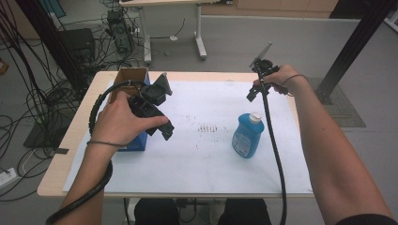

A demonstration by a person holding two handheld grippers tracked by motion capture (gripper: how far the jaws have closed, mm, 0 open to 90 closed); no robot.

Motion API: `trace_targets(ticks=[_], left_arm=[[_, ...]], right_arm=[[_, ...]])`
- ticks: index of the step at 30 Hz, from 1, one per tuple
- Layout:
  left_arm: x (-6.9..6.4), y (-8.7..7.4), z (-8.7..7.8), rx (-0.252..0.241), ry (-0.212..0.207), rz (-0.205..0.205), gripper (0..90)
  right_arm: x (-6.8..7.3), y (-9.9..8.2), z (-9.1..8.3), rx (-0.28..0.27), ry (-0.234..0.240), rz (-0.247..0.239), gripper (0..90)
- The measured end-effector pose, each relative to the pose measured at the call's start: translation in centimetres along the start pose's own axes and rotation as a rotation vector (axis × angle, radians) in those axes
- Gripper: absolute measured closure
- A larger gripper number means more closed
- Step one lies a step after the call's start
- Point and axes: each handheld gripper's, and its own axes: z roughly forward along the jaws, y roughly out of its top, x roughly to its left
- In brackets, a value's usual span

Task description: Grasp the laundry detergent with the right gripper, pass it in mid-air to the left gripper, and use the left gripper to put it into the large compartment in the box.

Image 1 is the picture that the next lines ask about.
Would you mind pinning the black tape strip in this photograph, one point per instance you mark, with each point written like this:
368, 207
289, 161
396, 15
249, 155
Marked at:
61, 151

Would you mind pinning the blue cardboard box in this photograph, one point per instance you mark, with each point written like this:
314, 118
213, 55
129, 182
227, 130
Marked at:
130, 76

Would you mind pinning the person's right hand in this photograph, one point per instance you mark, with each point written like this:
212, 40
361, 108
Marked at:
287, 78

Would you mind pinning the black metal post with base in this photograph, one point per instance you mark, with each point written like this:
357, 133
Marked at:
356, 40

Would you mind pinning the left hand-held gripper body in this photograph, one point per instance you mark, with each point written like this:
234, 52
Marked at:
153, 95

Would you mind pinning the black computer tower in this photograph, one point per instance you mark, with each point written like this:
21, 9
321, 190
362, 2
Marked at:
120, 31

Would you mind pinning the white power strip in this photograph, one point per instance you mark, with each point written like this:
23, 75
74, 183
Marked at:
7, 178

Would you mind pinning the grey floor mat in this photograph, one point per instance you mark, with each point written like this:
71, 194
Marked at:
347, 112

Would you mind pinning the white table mat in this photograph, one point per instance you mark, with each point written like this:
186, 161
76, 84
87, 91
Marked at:
200, 162

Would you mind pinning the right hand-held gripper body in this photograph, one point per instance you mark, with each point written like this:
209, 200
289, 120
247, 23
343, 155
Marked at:
263, 67

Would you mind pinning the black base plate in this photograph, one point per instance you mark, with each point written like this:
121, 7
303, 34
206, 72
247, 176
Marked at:
40, 137

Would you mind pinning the person's right leg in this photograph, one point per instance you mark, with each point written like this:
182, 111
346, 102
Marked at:
244, 214

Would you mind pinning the person's leg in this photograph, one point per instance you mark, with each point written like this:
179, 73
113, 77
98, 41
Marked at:
156, 212
244, 214

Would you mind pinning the black sleeve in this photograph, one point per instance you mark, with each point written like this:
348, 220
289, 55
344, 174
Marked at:
369, 220

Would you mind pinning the white desk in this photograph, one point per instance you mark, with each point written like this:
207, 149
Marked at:
200, 37

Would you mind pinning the black case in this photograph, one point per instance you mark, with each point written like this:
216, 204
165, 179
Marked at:
78, 43

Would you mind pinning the dark wrist band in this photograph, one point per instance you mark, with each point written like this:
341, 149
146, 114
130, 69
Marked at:
295, 75
103, 143

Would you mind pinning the blue bottle white cap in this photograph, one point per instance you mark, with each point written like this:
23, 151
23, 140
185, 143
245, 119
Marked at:
247, 137

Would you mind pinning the small brown box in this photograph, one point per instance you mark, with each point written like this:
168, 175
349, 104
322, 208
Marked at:
3, 66

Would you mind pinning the person's left leg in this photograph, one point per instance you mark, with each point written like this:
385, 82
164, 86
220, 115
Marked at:
156, 212

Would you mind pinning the person's left hand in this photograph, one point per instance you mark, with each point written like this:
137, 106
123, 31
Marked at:
119, 122

